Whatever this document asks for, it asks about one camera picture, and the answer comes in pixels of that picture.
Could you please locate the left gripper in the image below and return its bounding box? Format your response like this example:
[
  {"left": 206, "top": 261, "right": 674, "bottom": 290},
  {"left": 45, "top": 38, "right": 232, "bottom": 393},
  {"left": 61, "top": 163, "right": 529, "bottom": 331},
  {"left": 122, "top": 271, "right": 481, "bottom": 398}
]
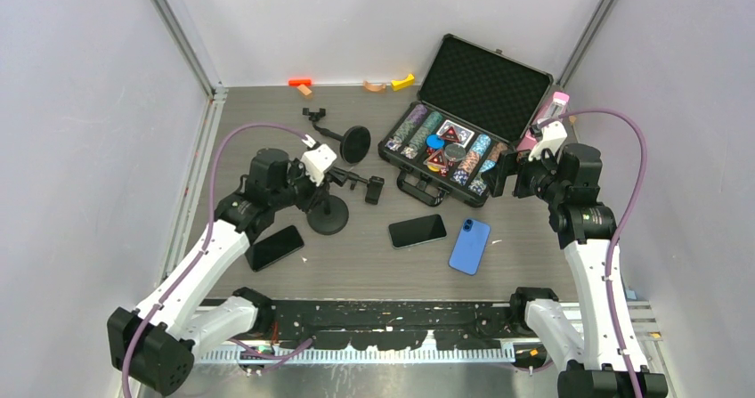
[{"left": 270, "top": 156, "right": 329, "bottom": 214}]

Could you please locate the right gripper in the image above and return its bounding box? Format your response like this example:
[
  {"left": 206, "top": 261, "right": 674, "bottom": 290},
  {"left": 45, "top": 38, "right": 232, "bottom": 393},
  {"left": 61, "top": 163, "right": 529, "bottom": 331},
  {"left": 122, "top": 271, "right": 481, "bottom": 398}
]
[{"left": 482, "top": 142, "right": 568, "bottom": 205}]

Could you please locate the black smartphone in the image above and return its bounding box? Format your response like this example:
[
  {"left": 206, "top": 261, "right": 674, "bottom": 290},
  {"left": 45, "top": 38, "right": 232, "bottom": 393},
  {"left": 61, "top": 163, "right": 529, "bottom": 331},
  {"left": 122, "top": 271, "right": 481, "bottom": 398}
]
[{"left": 246, "top": 225, "right": 304, "bottom": 272}]

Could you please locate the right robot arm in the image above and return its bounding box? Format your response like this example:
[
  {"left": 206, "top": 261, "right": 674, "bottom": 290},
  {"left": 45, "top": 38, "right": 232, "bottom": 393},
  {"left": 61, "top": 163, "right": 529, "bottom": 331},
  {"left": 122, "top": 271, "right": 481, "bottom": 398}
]
[{"left": 483, "top": 143, "right": 670, "bottom": 397}]

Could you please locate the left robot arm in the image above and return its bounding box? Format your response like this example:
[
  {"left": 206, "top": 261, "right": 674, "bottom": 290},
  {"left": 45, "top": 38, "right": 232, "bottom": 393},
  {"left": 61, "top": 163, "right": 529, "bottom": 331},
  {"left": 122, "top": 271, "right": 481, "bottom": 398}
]
[{"left": 107, "top": 144, "right": 337, "bottom": 395}]

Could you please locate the small-clamp black phone stand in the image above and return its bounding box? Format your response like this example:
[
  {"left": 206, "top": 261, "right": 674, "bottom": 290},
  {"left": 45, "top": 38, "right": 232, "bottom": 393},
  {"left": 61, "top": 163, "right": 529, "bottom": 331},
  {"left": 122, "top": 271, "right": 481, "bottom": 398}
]
[{"left": 302, "top": 107, "right": 371, "bottom": 165}]

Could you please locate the brown chip stack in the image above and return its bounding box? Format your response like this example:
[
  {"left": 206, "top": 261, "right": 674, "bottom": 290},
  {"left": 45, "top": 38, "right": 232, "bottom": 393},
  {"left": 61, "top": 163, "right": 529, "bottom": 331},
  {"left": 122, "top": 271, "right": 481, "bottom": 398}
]
[{"left": 488, "top": 142, "right": 508, "bottom": 163}]

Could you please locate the light blue chip stack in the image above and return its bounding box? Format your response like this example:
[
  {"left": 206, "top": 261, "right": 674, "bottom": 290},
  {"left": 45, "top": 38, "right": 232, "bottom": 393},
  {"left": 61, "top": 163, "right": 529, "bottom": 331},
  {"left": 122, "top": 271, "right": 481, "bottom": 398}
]
[{"left": 470, "top": 134, "right": 491, "bottom": 156}]

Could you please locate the clear dealer button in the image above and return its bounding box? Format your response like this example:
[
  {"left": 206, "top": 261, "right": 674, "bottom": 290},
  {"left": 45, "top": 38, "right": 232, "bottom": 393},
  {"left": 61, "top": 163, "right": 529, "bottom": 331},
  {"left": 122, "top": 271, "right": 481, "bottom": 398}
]
[{"left": 443, "top": 143, "right": 467, "bottom": 163}]

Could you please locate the red all-in triangle lower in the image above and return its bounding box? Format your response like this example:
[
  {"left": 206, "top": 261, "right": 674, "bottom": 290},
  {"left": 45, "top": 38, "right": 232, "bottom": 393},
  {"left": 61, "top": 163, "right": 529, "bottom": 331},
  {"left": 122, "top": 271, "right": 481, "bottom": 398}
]
[{"left": 424, "top": 149, "right": 449, "bottom": 170}]

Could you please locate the red all-in triangle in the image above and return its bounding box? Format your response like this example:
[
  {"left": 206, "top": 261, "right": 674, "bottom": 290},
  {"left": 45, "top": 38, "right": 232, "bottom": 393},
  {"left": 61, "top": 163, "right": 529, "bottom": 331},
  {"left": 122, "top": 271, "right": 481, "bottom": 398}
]
[
  {"left": 438, "top": 126, "right": 461, "bottom": 143},
  {"left": 424, "top": 149, "right": 449, "bottom": 170}
]

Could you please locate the red all-in triangle upper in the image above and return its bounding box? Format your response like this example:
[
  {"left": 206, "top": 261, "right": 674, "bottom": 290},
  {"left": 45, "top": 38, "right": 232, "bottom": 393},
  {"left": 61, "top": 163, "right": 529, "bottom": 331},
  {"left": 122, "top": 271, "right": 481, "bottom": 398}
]
[{"left": 438, "top": 126, "right": 461, "bottom": 143}]

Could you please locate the blue smartphone face down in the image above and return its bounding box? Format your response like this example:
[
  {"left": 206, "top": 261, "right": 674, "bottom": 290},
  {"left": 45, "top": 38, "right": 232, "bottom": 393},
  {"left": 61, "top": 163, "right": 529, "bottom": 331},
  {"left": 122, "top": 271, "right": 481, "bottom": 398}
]
[{"left": 449, "top": 218, "right": 491, "bottom": 276}]

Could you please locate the black poker chip case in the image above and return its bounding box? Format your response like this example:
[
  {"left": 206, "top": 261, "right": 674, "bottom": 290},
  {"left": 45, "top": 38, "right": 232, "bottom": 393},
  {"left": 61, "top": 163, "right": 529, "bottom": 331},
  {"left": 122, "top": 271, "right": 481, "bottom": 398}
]
[{"left": 377, "top": 34, "right": 555, "bottom": 207}]

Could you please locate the blue round chip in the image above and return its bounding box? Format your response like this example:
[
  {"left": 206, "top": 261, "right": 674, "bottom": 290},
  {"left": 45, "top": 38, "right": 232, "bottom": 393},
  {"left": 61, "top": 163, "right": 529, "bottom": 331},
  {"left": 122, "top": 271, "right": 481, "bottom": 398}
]
[{"left": 426, "top": 134, "right": 445, "bottom": 153}]

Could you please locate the pink metronome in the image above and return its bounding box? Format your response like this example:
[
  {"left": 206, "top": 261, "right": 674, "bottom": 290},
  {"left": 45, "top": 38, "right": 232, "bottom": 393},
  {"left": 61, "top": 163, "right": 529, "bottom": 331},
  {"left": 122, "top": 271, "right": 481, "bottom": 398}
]
[{"left": 516, "top": 91, "right": 570, "bottom": 151}]

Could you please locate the green chip stack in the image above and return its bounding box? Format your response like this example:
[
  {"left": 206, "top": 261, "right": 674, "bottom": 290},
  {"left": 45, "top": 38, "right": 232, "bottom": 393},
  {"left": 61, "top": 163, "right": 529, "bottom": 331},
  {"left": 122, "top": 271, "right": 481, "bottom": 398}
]
[{"left": 418, "top": 111, "right": 442, "bottom": 141}]

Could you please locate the tan wooden block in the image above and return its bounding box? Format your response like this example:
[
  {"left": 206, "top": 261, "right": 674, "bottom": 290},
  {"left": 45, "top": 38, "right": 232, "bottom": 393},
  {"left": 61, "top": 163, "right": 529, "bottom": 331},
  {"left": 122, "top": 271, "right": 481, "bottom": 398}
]
[{"left": 296, "top": 85, "right": 313, "bottom": 99}]

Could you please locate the dark green-edged smartphone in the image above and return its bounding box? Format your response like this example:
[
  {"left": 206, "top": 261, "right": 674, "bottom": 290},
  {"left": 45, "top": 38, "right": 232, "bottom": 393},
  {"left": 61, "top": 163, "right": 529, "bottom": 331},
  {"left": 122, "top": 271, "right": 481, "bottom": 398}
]
[{"left": 388, "top": 214, "right": 447, "bottom": 249}]

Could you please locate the orange wooden block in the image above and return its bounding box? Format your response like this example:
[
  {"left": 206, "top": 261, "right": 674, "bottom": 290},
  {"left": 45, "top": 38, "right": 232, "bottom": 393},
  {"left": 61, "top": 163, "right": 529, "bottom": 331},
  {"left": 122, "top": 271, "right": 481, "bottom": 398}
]
[{"left": 288, "top": 78, "right": 313, "bottom": 86}]

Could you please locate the purple chip stack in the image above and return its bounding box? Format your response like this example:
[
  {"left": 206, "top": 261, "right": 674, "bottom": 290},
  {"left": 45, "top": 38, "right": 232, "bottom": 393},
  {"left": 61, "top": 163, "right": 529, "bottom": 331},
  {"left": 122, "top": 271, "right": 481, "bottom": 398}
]
[{"left": 407, "top": 104, "right": 427, "bottom": 126}]

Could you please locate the brown wooden arch block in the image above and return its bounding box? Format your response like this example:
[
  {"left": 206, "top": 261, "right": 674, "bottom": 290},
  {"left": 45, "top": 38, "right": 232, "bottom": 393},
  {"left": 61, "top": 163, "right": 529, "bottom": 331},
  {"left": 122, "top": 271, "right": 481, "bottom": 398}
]
[{"left": 362, "top": 80, "right": 386, "bottom": 93}]

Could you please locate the yellow wooden block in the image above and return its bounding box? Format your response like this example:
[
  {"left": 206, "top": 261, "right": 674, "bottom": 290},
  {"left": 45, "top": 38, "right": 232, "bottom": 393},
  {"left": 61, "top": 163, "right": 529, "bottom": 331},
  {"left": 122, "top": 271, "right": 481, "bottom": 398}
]
[{"left": 390, "top": 73, "right": 415, "bottom": 91}]

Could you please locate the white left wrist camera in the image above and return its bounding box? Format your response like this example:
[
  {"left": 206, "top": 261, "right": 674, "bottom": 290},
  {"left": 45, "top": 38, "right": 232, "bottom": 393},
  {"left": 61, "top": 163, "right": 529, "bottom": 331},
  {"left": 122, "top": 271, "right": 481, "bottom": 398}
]
[{"left": 300, "top": 134, "right": 337, "bottom": 186}]

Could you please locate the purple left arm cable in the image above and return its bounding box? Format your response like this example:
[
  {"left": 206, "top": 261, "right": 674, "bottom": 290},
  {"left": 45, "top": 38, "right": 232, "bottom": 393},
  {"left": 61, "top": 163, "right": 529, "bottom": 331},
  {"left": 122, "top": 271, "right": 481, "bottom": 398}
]
[{"left": 120, "top": 122, "right": 315, "bottom": 398}]

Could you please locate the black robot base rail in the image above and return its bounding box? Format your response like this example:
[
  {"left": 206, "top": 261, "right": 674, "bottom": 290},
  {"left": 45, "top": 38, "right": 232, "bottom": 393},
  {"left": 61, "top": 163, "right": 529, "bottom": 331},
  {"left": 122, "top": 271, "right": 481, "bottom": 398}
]
[{"left": 236, "top": 300, "right": 536, "bottom": 351}]

